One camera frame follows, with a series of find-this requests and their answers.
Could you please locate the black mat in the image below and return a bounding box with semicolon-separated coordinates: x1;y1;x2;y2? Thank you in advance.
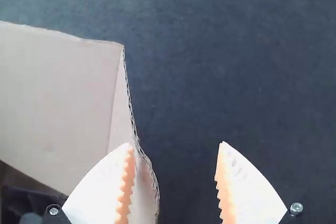
0;0;336;224

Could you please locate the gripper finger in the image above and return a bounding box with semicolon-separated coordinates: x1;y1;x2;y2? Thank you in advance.
214;141;307;224
46;142;138;224

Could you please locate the cardboard box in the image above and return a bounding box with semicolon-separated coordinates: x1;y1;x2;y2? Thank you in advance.
0;20;161;224

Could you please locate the black square fan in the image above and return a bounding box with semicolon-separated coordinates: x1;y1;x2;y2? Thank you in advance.
1;185;66;224

